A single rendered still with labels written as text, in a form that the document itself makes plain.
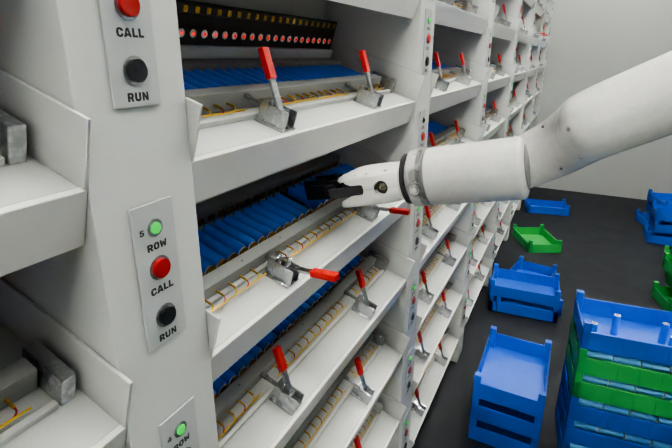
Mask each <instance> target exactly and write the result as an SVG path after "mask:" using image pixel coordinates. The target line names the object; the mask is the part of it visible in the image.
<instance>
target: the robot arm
mask: <svg viewBox="0 0 672 448"><path fill-rule="evenodd" d="M669 135H672V51H669V52H667V53H665V54H662V55H660V56H658V57H656V58H653V59H651V60H649V61H647V62H644V63H642V64H640V65H638V66H635V67H633V68H631V69H629V70H627V71H624V72H622V73H620V74H618V75H615V76H613V77H611V78H609V79H607V80H604V81H602V82H600V83H598V84H596V85H593V86H591V87H589V88H587V89H585V90H583V91H581V92H579V93H577V94H575V95H574V96H572V97H570V98H569V99H567V100H566V101H565V102H564V103H563V104H562V105H561V106H560V107H559V108H558V109H557V110H556V111H555V112H554V113H553V114H551V115H550V116H549V117H548V118H547V119H545V120H544V121H542V122H541V123H540V124H538V125H536V126H535V127H533V128H532V129H530V130H528V131H526V132H525V133H523V134H521V135H519V136H517V137H509V138H501V139H493V140H486V141H478V142H470V143H462V144H454V145H446V146H438V147H431V148H423V149H415V150H411V151H409V153H408V154H404V155H403V156H402V158H401V159H400V161H399V162H388V163H379V164H372V165H366V166H362V167H359V168H356V169H354V170H352V171H350V172H348V173H342V174H338V177H337V174H328V175H319V176H316V180H310V181H305V182H304V187H305V192H306V196H307V200H321V199H333V198H341V197H349V198H347V199H346V200H344V201H342V206H343V207H344V208H352V207H361V206H369V205H378V204H385V203H391V202H396V201H401V200H405V201H406V202H407V203H408V204H413V205H415V206H431V205H447V204H463V203H479V202H495V201H511V200H524V199H526V198H527V197H528V195H529V192H530V188H533V187H536V186H539V185H542V184H545V183H547V182H550V181H553V180H556V179H558V178H561V177H563V176H566V175H568V174H571V173H573V172H575V171H577V170H580V169H582V168H584V167H586V166H588V165H590V164H592V163H594V162H597V161H599V160H601V159H604V158H606V157H609V156H612V155H615V154H618V153H620V152H623V151H626V150H629V149H632V148H635V147H638V146H641V145H644V144H647V143H650V142H652V141H655V140H658V139H661V138H664V137H666V136H669ZM350 196H351V197H350Z"/></svg>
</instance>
